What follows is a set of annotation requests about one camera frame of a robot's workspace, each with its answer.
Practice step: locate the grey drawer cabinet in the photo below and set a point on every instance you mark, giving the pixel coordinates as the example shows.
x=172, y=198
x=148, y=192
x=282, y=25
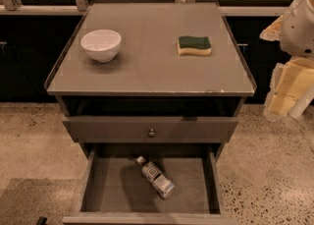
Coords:
x=148, y=77

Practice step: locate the brass round drawer knob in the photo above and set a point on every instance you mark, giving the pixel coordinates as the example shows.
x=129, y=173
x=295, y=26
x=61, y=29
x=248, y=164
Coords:
x=152, y=133

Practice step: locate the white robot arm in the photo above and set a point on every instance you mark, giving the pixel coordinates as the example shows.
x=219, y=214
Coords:
x=292, y=83

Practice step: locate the grey open middle drawer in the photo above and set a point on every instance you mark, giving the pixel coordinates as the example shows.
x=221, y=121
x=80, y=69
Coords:
x=115, y=192

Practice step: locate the small black object bottom-left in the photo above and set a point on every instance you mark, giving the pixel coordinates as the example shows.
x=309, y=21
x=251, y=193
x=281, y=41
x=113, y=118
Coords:
x=41, y=220

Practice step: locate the metal window railing frame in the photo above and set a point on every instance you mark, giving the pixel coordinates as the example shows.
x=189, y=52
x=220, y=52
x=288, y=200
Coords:
x=227, y=7

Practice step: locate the white ceramic bowl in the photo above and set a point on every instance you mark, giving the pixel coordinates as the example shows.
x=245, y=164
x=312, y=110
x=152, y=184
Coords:
x=101, y=45

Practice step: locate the clear plastic water bottle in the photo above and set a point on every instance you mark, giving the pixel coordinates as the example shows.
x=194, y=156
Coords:
x=155, y=176

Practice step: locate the green and yellow sponge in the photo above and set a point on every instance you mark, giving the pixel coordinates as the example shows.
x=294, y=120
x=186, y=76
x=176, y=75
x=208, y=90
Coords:
x=194, y=45

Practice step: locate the grey top drawer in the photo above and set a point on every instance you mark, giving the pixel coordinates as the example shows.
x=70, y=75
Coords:
x=135, y=129

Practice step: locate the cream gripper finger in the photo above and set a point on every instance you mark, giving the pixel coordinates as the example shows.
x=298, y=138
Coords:
x=291, y=89
x=273, y=31

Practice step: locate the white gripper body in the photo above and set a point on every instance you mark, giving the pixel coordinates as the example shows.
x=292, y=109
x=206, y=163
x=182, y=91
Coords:
x=298, y=29

